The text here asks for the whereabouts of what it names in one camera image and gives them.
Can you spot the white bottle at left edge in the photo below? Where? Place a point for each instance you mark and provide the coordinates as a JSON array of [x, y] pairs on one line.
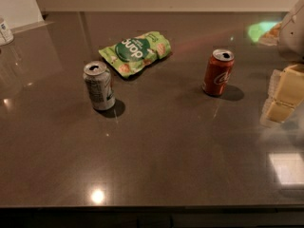
[[6, 35]]

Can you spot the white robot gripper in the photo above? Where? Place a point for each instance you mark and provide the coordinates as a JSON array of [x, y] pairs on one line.
[[293, 32]]

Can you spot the red coke can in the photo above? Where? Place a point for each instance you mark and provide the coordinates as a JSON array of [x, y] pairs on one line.
[[218, 71]]

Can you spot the silver soda can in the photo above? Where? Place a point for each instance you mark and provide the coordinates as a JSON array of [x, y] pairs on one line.
[[98, 82]]

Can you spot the green chip bag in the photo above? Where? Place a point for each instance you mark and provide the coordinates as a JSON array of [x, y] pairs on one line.
[[132, 55]]

